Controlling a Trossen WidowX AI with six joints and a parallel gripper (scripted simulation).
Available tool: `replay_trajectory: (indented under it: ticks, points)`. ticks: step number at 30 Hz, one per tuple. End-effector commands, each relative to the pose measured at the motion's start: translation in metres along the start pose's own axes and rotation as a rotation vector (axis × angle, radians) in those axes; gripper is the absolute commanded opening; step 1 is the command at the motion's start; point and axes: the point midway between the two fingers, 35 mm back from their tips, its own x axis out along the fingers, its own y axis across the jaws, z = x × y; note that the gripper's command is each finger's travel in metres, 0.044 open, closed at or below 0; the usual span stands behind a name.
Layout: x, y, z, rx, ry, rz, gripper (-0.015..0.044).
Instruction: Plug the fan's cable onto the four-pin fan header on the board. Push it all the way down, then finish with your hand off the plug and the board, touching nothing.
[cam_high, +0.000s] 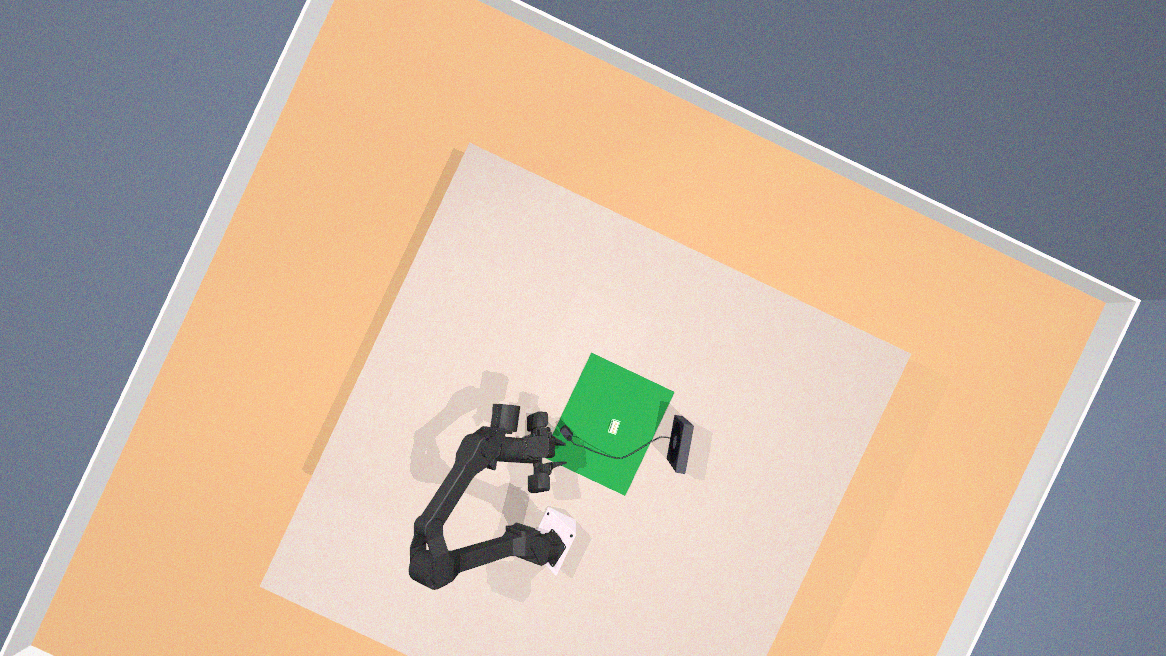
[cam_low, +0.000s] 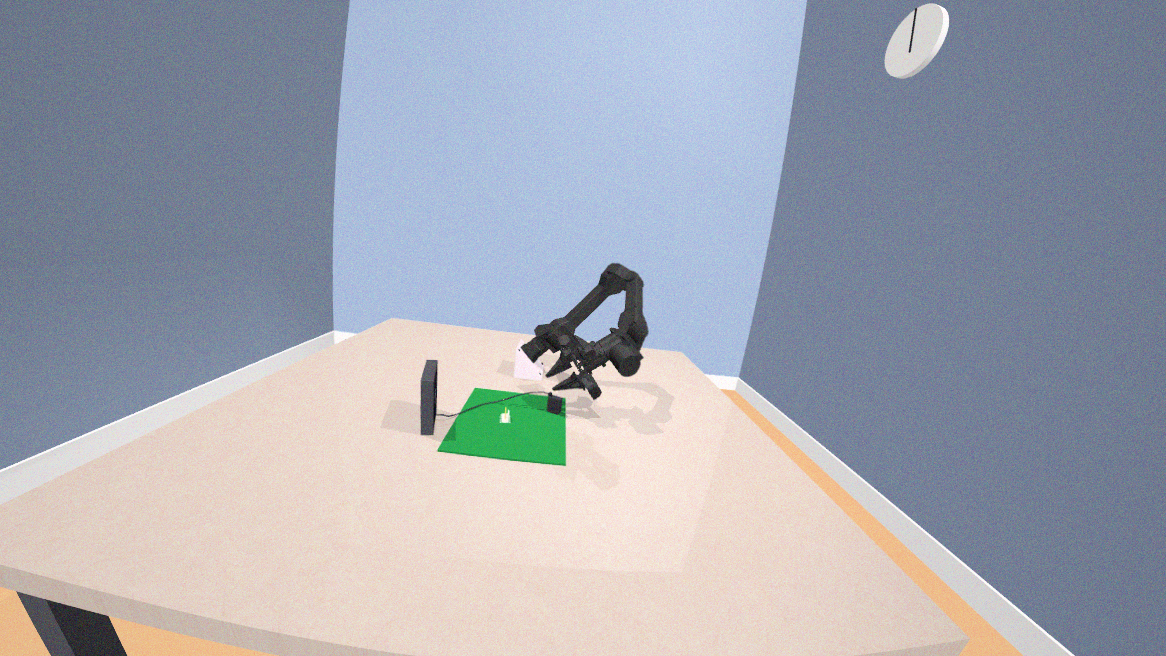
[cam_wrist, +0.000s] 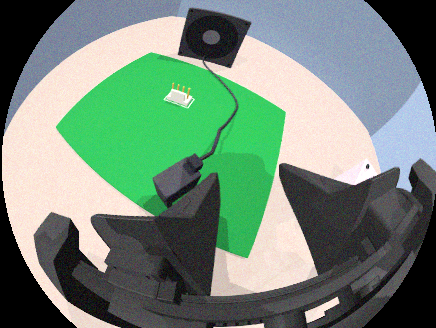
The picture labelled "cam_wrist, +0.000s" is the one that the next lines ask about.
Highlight black connector plug with cable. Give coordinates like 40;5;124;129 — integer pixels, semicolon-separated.
153;55;238;208

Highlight black square cooling fan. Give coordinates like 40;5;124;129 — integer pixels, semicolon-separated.
178;7;251;68

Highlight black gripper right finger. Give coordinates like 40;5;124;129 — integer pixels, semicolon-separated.
278;163;400;276

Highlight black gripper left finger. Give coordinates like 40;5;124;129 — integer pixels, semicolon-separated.
90;172;221;296

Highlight green circuit board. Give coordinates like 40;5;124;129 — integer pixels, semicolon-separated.
56;52;286;258

